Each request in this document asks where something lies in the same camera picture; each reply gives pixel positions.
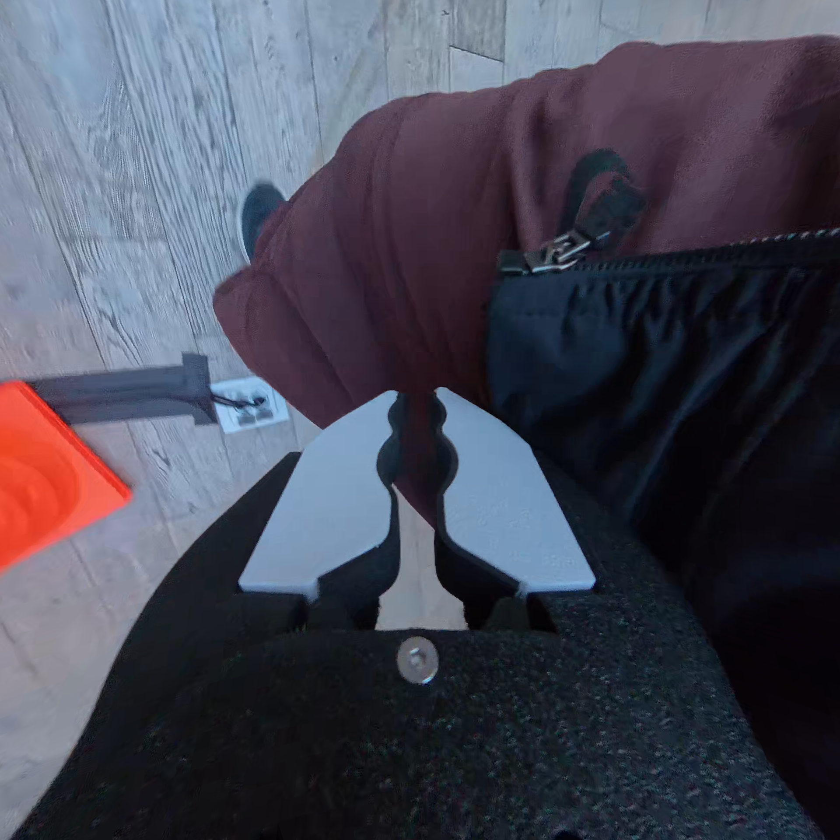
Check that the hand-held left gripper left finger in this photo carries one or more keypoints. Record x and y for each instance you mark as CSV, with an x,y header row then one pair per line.
x,y
328,505

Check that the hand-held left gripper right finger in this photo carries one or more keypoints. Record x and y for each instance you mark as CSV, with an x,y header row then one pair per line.
x,y
508,512

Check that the black desk foot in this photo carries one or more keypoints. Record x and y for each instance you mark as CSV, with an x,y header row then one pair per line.
x,y
124,394

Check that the white floor outlet plate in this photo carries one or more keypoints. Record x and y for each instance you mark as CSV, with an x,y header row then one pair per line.
x,y
253,408

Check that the person's black jacket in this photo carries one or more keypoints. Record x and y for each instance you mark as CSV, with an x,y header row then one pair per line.
x,y
656,367

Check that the person's maroon trouser leg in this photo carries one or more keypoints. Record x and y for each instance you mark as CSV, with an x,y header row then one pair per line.
x,y
407,249

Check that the orange plastic lid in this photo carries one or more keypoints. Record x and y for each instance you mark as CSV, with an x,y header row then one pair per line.
x,y
39,466

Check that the person's black shoe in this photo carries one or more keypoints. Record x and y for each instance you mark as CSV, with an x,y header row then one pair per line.
x,y
259,210

